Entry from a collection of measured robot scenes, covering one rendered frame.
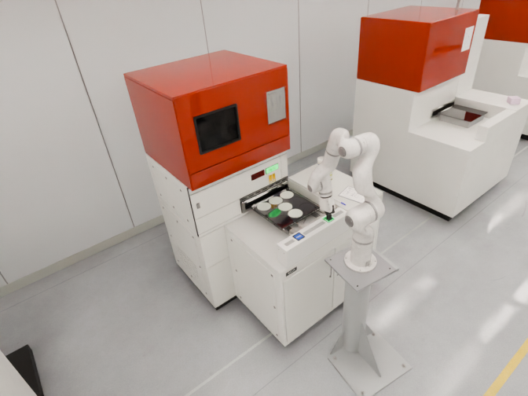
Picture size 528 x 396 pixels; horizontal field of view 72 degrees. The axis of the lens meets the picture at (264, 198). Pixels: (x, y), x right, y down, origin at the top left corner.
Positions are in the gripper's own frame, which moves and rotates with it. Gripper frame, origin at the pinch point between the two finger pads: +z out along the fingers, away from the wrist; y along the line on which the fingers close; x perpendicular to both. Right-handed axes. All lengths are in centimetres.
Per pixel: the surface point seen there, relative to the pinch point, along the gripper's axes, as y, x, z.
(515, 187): -4, 286, 99
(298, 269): -0.6, -31.3, 23.6
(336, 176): -32, 42, -5
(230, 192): -55, -36, -20
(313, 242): 2.5, -17.7, 9.2
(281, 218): -28.9, -16.9, 2.3
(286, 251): 3.5, -39.7, 3.1
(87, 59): -185, -68, -123
